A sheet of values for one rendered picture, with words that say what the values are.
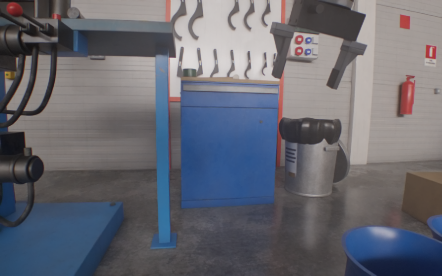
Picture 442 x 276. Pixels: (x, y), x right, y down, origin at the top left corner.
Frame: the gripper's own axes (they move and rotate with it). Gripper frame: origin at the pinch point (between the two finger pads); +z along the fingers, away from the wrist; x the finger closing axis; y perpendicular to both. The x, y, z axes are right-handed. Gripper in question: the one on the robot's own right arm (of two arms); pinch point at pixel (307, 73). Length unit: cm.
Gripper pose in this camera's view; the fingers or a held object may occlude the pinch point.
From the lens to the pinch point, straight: 51.5
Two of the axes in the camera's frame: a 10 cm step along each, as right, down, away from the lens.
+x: 9.8, 1.1, 1.6
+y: 0.8, 5.0, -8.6
